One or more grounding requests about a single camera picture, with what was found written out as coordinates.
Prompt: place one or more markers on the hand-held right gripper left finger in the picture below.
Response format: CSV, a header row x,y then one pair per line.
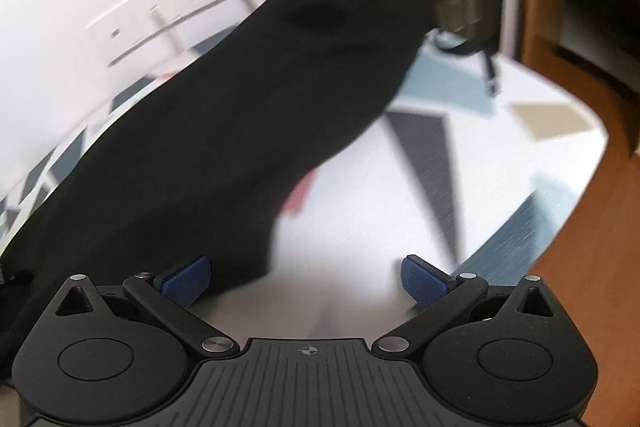
x,y
187,279

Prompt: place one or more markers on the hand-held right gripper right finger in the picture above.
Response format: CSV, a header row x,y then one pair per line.
x,y
422,279

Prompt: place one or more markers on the black garment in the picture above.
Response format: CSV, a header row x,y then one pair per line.
x,y
200,132

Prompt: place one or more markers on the geometric print tablecloth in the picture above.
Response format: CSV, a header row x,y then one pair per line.
x,y
430,167

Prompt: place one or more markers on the white wall socket panel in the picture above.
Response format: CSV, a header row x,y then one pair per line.
x,y
165,12

